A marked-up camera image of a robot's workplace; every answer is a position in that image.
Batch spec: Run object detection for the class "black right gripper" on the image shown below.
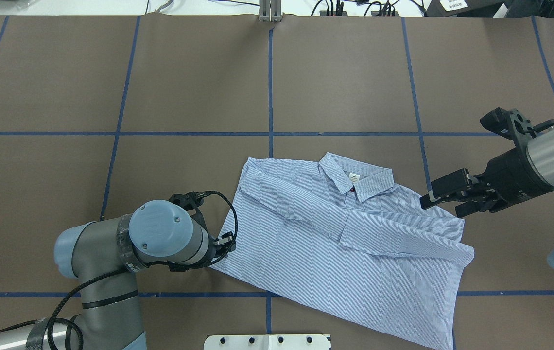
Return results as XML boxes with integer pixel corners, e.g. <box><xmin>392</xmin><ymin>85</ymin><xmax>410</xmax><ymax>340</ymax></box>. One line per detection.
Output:
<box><xmin>420</xmin><ymin>149</ymin><xmax>554</xmax><ymax>218</ymax></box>

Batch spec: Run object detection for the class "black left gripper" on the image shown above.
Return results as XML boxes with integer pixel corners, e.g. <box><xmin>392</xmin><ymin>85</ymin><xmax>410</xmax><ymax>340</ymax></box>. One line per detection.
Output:
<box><xmin>170</xmin><ymin>232</ymin><xmax>237</xmax><ymax>272</ymax></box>

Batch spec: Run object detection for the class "light blue striped shirt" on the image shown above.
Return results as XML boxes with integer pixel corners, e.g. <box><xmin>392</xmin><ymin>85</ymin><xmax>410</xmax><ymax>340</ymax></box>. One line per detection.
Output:
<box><xmin>213</xmin><ymin>153</ymin><xmax>474</xmax><ymax>350</ymax></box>

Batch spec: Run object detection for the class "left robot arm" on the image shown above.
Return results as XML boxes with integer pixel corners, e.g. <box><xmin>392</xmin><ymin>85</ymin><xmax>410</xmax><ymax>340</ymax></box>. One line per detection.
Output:
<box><xmin>0</xmin><ymin>200</ymin><xmax>238</xmax><ymax>350</ymax></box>

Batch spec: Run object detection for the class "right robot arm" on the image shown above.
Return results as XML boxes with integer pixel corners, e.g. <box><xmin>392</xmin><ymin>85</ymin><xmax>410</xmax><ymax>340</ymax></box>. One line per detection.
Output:
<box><xmin>419</xmin><ymin>108</ymin><xmax>554</xmax><ymax>218</ymax></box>

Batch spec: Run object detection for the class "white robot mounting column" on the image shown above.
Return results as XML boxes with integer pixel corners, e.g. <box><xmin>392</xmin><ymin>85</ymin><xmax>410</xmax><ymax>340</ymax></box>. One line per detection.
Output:
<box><xmin>203</xmin><ymin>334</ymin><xmax>332</xmax><ymax>350</ymax></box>

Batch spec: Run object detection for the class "black label printer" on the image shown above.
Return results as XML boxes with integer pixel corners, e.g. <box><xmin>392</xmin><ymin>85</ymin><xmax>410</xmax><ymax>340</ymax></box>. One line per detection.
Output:
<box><xmin>424</xmin><ymin>0</ymin><xmax>504</xmax><ymax>18</ymax></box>

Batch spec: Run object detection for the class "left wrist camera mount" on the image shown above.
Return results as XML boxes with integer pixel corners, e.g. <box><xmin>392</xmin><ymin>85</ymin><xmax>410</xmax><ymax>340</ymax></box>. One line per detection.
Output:
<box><xmin>168</xmin><ymin>192</ymin><xmax>208</xmax><ymax>221</ymax></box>

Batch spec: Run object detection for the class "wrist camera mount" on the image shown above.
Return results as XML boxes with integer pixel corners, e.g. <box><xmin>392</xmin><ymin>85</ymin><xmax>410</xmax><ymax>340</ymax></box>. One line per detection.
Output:
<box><xmin>168</xmin><ymin>192</ymin><xmax>208</xmax><ymax>221</ymax></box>
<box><xmin>480</xmin><ymin>108</ymin><xmax>537</xmax><ymax>148</ymax></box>

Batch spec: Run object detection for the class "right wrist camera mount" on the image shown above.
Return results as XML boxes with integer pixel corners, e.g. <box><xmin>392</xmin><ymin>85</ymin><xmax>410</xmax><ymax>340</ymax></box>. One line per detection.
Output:
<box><xmin>480</xmin><ymin>108</ymin><xmax>537</xmax><ymax>148</ymax></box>

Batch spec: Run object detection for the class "black left camera cable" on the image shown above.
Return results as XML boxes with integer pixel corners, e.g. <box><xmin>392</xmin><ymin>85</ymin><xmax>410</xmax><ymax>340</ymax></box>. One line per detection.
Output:
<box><xmin>0</xmin><ymin>191</ymin><xmax>239</xmax><ymax>350</ymax></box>

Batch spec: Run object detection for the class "aluminium frame post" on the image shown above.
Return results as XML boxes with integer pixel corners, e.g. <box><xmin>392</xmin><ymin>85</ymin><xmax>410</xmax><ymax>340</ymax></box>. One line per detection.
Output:
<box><xmin>259</xmin><ymin>0</ymin><xmax>283</xmax><ymax>23</ymax></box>

